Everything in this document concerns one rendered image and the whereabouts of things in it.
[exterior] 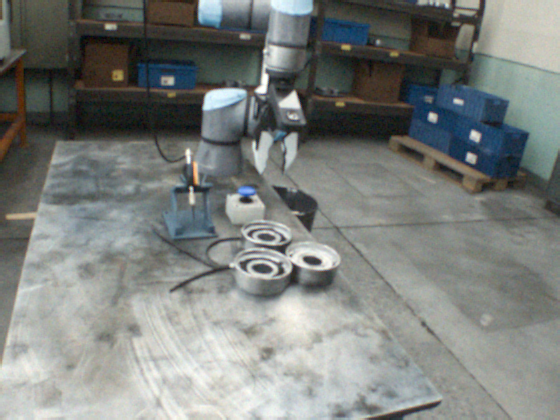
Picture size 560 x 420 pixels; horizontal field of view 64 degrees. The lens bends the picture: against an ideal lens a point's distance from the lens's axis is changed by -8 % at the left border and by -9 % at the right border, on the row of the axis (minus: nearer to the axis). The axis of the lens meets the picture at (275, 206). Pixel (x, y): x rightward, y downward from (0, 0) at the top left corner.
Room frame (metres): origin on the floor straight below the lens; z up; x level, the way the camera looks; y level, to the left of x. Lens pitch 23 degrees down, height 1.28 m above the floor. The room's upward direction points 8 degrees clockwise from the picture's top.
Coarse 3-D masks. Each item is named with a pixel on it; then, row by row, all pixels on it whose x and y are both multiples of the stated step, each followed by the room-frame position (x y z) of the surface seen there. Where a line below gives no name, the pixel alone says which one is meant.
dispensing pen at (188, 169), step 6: (186, 150) 0.99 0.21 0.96; (186, 156) 0.98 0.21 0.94; (186, 168) 0.95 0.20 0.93; (192, 168) 0.95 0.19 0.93; (186, 174) 0.94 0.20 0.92; (192, 174) 0.94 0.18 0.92; (186, 180) 0.93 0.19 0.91; (192, 180) 0.94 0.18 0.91; (192, 186) 0.94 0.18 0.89; (192, 192) 0.94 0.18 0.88; (192, 198) 0.93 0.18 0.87; (192, 204) 0.92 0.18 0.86; (192, 210) 0.92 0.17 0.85
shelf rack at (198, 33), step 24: (72, 0) 3.75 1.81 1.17; (72, 24) 3.75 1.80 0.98; (96, 24) 3.82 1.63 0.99; (120, 24) 3.91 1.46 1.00; (72, 48) 3.75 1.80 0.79; (72, 72) 3.75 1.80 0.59; (72, 96) 3.75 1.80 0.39; (96, 96) 3.83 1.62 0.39; (120, 96) 3.91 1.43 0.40; (144, 96) 3.98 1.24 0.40; (168, 96) 4.06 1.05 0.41; (192, 96) 4.14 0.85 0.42; (72, 120) 3.75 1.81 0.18
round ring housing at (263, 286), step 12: (252, 252) 0.80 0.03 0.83; (264, 252) 0.81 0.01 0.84; (276, 252) 0.80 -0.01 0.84; (252, 264) 0.76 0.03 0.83; (264, 264) 0.78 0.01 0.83; (288, 264) 0.77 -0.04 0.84; (240, 276) 0.72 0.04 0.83; (252, 276) 0.71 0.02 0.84; (264, 276) 0.73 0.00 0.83; (276, 276) 0.71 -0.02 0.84; (288, 276) 0.73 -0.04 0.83; (252, 288) 0.71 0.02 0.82; (264, 288) 0.70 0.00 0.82; (276, 288) 0.71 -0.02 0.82
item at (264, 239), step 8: (248, 224) 0.91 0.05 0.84; (256, 224) 0.92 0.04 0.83; (264, 224) 0.93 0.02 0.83; (272, 224) 0.93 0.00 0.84; (280, 224) 0.93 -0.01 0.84; (256, 232) 0.90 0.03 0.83; (264, 232) 0.90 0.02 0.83; (272, 232) 0.91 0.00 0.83; (288, 232) 0.90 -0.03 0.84; (240, 240) 0.87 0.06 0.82; (248, 240) 0.84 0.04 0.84; (256, 240) 0.86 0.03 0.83; (264, 240) 0.90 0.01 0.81; (272, 240) 0.90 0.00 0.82; (288, 240) 0.86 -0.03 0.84; (248, 248) 0.84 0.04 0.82; (256, 248) 0.83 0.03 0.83; (264, 248) 0.83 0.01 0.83; (272, 248) 0.83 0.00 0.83; (280, 248) 0.84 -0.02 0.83
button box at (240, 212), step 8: (232, 200) 1.01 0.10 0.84; (240, 200) 1.01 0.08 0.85; (248, 200) 1.01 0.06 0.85; (256, 200) 1.03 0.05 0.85; (232, 208) 0.99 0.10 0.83; (240, 208) 0.98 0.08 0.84; (248, 208) 0.98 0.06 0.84; (256, 208) 0.99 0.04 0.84; (264, 208) 1.00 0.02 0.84; (232, 216) 0.98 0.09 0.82; (240, 216) 0.98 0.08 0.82; (248, 216) 0.98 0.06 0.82; (256, 216) 0.99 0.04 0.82; (232, 224) 0.98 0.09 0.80; (240, 224) 0.98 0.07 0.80
